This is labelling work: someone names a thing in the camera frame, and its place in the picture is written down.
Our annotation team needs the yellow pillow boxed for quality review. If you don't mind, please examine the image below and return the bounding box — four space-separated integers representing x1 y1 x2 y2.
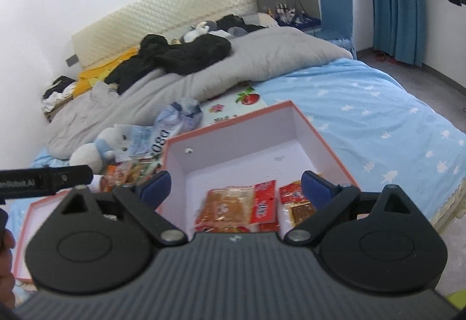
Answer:
74 47 141 99

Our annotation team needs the clear plastic bag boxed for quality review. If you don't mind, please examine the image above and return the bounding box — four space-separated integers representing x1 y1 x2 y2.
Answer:
114 123 158 161

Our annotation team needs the orange box lid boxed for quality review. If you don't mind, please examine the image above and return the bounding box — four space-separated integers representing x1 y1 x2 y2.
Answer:
11 190 75 283

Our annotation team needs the person's left hand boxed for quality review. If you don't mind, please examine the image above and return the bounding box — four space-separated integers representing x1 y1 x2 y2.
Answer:
0 229 17 310

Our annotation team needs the grey duvet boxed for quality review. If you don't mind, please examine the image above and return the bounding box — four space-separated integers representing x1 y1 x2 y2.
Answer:
47 27 354 161

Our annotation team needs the white and blue plush toy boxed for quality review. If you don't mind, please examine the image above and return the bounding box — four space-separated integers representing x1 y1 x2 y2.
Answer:
69 127 129 176

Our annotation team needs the crumpled blue white plastic bag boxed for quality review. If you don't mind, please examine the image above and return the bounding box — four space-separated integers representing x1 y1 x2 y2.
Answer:
150 99 203 158

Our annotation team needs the black grey garment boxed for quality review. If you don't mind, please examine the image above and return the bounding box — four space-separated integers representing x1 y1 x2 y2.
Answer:
215 14 271 39

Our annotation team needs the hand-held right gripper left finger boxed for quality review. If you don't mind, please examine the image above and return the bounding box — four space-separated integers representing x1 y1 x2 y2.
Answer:
47 170 188 247

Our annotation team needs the cream quilted headboard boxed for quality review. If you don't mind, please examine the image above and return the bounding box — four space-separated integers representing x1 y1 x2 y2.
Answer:
71 0 256 70

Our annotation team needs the red label snack packet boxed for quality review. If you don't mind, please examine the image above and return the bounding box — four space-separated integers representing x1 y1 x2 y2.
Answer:
195 179 278 234
279 180 322 229

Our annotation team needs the pile of folded clothes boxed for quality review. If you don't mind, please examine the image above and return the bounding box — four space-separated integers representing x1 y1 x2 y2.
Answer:
41 76 80 113

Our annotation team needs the blue curtain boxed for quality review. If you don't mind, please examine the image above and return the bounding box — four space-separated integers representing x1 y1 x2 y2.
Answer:
367 0 427 68

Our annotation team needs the black clothing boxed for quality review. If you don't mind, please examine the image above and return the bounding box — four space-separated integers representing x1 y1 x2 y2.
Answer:
105 34 232 96

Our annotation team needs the black power cable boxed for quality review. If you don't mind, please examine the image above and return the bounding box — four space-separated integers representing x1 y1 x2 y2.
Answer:
289 0 314 21

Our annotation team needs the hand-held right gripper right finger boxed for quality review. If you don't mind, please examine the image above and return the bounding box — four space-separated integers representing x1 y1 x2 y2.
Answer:
283 170 423 247

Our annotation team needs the orange cardboard box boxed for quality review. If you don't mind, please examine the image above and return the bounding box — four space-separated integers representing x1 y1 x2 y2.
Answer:
160 100 362 234

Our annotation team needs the pile of red snack packets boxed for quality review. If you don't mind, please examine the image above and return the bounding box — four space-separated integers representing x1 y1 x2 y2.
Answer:
102 157 165 194

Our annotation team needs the row of small bottles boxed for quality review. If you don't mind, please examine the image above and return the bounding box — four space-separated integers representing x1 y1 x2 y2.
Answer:
267 3 311 24

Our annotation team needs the blue chair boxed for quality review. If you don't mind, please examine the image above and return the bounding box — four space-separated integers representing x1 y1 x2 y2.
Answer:
314 0 356 51

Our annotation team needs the vegetable print tablecloth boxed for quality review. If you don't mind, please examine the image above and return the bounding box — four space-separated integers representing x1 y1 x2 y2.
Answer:
198 85 271 128

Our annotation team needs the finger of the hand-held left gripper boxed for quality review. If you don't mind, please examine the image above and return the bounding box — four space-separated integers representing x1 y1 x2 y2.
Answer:
36 165 94 196

